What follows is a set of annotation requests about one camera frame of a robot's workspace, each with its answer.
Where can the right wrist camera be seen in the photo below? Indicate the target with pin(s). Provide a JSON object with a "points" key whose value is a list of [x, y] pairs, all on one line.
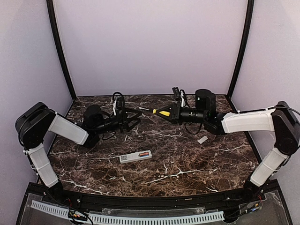
{"points": [[180, 97]]}

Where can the black frame post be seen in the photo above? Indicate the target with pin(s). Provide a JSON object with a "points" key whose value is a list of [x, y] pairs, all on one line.
{"points": [[59, 48], [242, 48]]}

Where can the orange battery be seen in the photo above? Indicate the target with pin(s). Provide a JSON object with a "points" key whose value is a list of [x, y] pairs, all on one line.
{"points": [[144, 153]]}

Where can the right black frame post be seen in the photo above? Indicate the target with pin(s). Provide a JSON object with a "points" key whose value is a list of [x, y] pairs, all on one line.
{"points": [[242, 48]]}

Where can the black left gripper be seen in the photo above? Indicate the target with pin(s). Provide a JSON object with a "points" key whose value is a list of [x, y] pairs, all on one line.
{"points": [[123, 118]]}

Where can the yellow handled screwdriver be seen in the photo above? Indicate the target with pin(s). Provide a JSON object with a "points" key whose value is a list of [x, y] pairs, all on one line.
{"points": [[156, 111]]}

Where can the white remote control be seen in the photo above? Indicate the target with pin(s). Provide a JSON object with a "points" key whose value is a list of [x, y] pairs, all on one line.
{"points": [[133, 157]]}

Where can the white battery cover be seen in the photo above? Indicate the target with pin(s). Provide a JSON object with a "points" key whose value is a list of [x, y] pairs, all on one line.
{"points": [[202, 140]]}

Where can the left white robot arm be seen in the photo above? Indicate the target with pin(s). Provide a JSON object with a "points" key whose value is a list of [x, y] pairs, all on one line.
{"points": [[33, 125]]}

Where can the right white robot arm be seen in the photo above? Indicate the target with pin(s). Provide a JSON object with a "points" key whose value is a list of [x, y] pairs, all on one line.
{"points": [[279, 119]]}

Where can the white slotted cable duct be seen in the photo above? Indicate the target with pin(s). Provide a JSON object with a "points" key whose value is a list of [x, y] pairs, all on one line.
{"points": [[192, 216]]}

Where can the left black frame post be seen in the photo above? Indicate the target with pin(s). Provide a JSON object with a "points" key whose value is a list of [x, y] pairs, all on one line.
{"points": [[59, 48]]}

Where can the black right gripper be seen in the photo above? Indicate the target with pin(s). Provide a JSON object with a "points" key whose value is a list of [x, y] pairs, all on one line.
{"points": [[175, 113]]}

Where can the black front rail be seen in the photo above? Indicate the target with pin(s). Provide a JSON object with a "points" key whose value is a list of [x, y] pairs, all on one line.
{"points": [[228, 200]]}

